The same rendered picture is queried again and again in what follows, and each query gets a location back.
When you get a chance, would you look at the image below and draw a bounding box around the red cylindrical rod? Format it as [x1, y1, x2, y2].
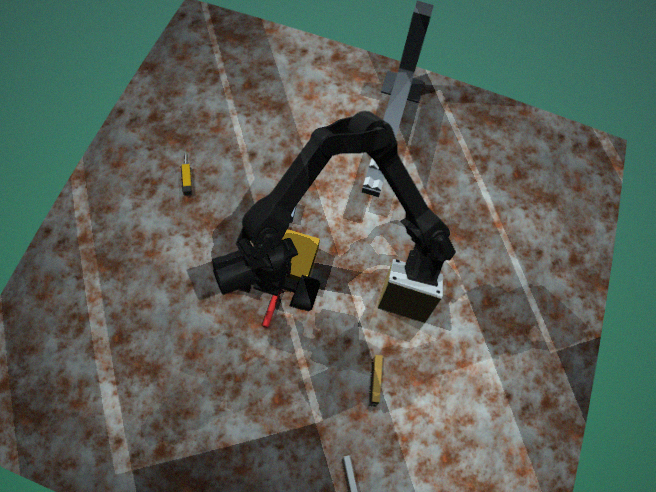
[262, 289, 282, 328]

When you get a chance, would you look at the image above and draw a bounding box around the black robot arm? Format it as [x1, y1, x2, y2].
[212, 110, 456, 295]

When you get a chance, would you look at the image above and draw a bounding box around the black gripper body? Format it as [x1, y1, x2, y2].
[251, 270, 320, 312]

